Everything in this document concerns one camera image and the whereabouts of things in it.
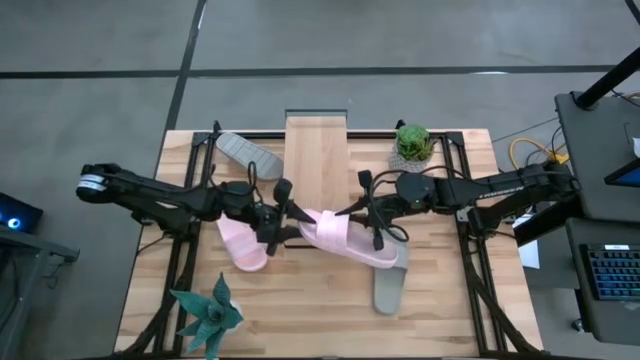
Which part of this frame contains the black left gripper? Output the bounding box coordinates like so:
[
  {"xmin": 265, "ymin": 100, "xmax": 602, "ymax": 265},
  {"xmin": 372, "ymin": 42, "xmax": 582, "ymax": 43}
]
[{"xmin": 248, "ymin": 178, "xmax": 317, "ymax": 257}]

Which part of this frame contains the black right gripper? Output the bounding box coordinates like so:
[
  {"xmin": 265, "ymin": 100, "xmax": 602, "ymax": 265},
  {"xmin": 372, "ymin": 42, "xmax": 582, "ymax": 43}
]
[{"xmin": 333, "ymin": 169, "xmax": 402, "ymax": 253}]

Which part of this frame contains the pink slide sandal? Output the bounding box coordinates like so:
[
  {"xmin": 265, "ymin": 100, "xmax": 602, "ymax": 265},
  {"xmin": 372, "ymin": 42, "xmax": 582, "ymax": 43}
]
[
  {"xmin": 298, "ymin": 208, "xmax": 400, "ymax": 270},
  {"xmin": 215, "ymin": 213, "xmax": 269, "ymax": 274}
]

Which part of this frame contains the green plant in patterned pot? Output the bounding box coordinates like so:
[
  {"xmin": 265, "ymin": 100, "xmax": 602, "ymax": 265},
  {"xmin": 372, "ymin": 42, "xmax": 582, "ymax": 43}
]
[{"xmin": 388, "ymin": 123, "xmax": 437, "ymax": 174}]

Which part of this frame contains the teal leafy artificial plant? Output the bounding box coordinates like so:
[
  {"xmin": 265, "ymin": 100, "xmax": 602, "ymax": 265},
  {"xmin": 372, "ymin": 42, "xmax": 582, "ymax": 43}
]
[{"xmin": 169, "ymin": 271, "xmax": 246, "ymax": 360}]

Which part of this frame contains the white paper sheet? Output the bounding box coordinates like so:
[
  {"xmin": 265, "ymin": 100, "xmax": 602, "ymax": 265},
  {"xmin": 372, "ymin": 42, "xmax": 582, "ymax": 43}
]
[{"xmin": 513, "ymin": 213, "xmax": 542, "ymax": 270}]

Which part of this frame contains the dark grey desk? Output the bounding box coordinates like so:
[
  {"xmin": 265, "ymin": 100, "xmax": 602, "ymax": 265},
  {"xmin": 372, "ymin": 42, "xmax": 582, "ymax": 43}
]
[
  {"xmin": 563, "ymin": 217, "xmax": 640, "ymax": 347},
  {"xmin": 553, "ymin": 91, "xmax": 640, "ymax": 224}
]

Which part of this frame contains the black backlit keyboard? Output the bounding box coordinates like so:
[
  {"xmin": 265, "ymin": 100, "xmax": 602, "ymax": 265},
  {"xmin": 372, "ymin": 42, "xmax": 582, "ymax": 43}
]
[{"xmin": 579, "ymin": 242, "xmax": 640, "ymax": 302}]

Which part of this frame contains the blue lit screen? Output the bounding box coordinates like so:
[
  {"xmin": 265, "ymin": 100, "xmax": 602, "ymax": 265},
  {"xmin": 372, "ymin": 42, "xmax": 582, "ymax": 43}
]
[{"xmin": 603, "ymin": 158, "xmax": 640, "ymax": 189}]

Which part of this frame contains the black computer with blue light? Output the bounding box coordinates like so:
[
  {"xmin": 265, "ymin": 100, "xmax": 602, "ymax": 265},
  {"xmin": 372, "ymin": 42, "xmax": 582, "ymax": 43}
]
[{"xmin": 0, "ymin": 191, "xmax": 45, "ymax": 236}]

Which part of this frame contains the dark side table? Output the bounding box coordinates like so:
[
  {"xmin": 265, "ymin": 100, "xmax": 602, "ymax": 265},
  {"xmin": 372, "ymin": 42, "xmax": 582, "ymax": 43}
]
[{"xmin": 0, "ymin": 227, "xmax": 82, "ymax": 360}]

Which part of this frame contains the black pole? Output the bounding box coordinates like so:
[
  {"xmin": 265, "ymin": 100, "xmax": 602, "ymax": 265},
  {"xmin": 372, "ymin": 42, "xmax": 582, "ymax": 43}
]
[{"xmin": 573, "ymin": 46, "xmax": 640, "ymax": 111}]

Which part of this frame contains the wooden shelf with black frame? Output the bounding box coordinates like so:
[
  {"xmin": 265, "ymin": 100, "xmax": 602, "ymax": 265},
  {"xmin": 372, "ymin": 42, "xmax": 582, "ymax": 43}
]
[{"xmin": 283, "ymin": 108, "xmax": 351, "ymax": 215}]

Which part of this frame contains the black metal table frame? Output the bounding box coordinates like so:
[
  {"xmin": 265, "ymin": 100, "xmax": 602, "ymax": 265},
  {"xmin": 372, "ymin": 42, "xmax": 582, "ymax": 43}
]
[{"xmin": 118, "ymin": 119, "xmax": 545, "ymax": 359}]

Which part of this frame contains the yellow cable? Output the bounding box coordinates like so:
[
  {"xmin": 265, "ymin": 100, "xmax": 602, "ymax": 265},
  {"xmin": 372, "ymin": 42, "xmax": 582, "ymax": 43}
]
[{"xmin": 508, "ymin": 136, "xmax": 571, "ymax": 171}]

